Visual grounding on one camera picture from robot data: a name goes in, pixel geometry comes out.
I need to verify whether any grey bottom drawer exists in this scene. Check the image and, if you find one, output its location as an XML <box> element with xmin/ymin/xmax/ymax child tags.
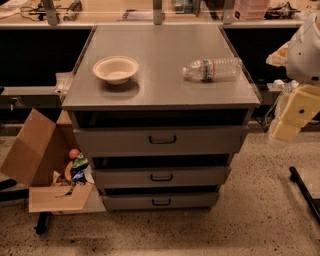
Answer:
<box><xmin>103</xmin><ymin>192</ymin><xmax>219</xmax><ymax>211</ymax></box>

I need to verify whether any grey drawer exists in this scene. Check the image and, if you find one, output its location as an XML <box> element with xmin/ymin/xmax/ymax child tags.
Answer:
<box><xmin>74</xmin><ymin>126</ymin><xmax>248</xmax><ymax>157</ymax></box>
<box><xmin>103</xmin><ymin>192</ymin><xmax>219</xmax><ymax>211</ymax></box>
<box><xmin>93</xmin><ymin>166</ymin><xmax>231</xmax><ymax>189</ymax></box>

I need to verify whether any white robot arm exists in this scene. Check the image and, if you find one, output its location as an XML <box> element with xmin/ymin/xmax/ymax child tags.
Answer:
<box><xmin>266</xmin><ymin>11</ymin><xmax>320</xmax><ymax>142</ymax></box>

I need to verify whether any grey drawer cabinet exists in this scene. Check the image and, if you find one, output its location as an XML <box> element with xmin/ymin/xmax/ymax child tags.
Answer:
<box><xmin>63</xmin><ymin>24</ymin><xmax>260</xmax><ymax>197</ymax></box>

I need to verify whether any grey middle drawer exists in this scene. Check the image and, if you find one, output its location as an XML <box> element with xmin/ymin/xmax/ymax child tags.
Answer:
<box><xmin>93</xmin><ymin>166</ymin><xmax>231</xmax><ymax>189</ymax></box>

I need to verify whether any grey top drawer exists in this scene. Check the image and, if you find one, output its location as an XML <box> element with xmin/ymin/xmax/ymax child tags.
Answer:
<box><xmin>74</xmin><ymin>126</ymin><xmax>248</xmax><ymax>157</ymax></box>

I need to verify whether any white power adapter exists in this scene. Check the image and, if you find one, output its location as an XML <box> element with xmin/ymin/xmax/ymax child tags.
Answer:
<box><xmin>273</xmin><ymin>79</ymin><xmax>285</xmax><ymax>89</ymax></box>

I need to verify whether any clear plastic water bottle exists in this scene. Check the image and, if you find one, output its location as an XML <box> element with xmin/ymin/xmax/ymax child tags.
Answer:
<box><xmin>182</xmin><ymin>57</ymin><xmax>242</xmax><ymax>82</ymax></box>

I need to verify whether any black floor bar right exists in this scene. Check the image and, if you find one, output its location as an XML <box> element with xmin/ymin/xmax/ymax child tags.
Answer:
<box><xmin>289</xmin><ymin>166</ymin><xmax>320</xmax><ymax>225</ymax></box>

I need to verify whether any pink storage box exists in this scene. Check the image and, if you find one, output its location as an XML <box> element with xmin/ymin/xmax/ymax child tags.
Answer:
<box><xmin>234</xmin><ymin>0</ymin><xmax>270</xmax><ymax>20</ymax></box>

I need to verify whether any beige paper bowl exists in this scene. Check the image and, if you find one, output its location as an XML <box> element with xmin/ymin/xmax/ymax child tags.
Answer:
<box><xmin>93</xmin><ymin>56</ymin><xmax>139</xmax><ymax>85</ymax></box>

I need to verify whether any green blue snack bag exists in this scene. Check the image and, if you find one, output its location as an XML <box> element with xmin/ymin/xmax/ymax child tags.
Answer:
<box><xmin>70</xmin><ymin>153</ymin><xmax>89</xmax><ymax>183</ymax></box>

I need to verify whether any orange ball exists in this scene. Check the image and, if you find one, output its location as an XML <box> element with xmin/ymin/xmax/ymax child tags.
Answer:
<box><xmin>68</xmin><ymin>149</ymin><xmax>80</xmax><ymax>160</ymax></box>

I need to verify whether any black tool on bench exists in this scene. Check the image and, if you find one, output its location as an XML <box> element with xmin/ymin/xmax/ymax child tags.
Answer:
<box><xmin>63</xmin><ymin>0</ymin><xmax>82</xmax><ymax>21</ymax></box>

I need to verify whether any brown cardboard box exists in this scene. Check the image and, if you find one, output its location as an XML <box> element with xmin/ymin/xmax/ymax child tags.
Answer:
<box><xmin>0</xmin><ymin>109</ymin><xmax>94</xmax><ymax>213</ymax></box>

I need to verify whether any grey low side shelf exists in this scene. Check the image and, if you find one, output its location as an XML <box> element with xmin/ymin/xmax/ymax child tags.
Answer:
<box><xmin>0</xmin><ymin>72</ymin><xmax>74</xmax><ymax>110</ymax></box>

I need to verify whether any black stand leg left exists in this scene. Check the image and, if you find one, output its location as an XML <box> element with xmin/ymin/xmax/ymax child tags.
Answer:
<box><xmin>35</xmin><ymin>212</ymin><xmax>49</xmax><ymax>235</ymax></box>

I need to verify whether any grey metal post right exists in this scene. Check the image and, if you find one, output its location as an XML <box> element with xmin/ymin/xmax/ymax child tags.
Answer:
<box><xmin>222</xmin><ymin>0</ymin><xmax>235</xmax><ymax>24</ymax></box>

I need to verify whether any grey metal post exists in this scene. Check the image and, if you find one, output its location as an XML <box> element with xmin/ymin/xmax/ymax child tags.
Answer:
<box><xmin>41</xmin><ymin>0</ymin><xmax>60</xmax><ymax>26</ymax></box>
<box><xmin>153</xmin><ymin>0</ymin><xmax>164</xmax><ymax>25</ymax></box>
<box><xmin>222</xmin><ymin>0</ymin><xmax>235</xmax><ymax>24</ymax></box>

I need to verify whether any grey metal post middle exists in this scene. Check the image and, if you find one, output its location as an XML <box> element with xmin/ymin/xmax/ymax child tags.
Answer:
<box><xmin>153</xmin><ymin>0</ymin><xmax>164</xmax><ymax>25</ymax></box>

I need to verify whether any grey metal post left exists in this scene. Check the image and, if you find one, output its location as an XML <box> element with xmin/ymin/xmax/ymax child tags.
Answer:
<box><xmin>41</xmin><ymin>0</ymin><xmax>60</xmax><ymax>26</ymax></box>

